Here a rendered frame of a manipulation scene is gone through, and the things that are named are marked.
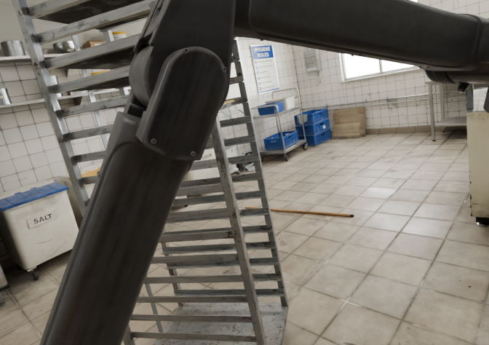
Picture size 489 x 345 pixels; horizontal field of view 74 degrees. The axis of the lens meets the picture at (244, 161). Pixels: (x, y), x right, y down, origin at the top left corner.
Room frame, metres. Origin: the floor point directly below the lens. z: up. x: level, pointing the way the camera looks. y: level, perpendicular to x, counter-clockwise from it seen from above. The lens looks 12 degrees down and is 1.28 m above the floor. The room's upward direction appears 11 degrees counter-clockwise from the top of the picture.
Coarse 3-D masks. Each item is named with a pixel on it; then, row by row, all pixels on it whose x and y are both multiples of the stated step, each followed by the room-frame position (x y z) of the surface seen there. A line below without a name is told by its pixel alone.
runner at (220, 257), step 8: (160, 256) 1.18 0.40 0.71; (168, 256) 1.17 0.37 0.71; (176, 256) 1.16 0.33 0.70; (184, 256) 1.15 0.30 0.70; (192, 256) 1.14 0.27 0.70; (200, 256) 1.13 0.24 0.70; (208, 256) 1.12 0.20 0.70; (216, 256) 1.11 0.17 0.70; (224, 256) 1.10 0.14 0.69; (232, 256) 1.09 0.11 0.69; (248, 256) 1.07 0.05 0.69
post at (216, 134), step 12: (216, 120) 1.05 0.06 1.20; (216, 132) 1.04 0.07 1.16; (216, 144) 1.05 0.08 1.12; (216, 156) 1.05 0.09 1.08; (228, 168) 1.06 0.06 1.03; (228, 180) 1.04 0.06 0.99; (228, 192) 1.05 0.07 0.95; (228, 204) 1.05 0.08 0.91; (228, 216) 1.05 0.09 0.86; (240, 228) 1.05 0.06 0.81; (240, 240) 1.04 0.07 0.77; (240, 252) 1.05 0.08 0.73; (240, 264) 1.05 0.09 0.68; (252, 276) 1.07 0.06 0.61; (252, 288) 1.04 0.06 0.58; (252, 300) 1.05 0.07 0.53; (252, 312) 1.05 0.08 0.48; (264, 336) 1.06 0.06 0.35
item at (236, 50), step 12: (240, 72) 1.48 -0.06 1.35; (240, 84) 1.48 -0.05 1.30; (252, 120) 1.48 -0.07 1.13; (252, 132) 1.48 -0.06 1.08; (252, 144) 1.48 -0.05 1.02; (264, 180) 1.50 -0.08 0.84; (264, 204) 1.48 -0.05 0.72; (264, 216) 1.48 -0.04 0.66; (276, 240) 1.50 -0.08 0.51; (276, 252) 1.48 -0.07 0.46
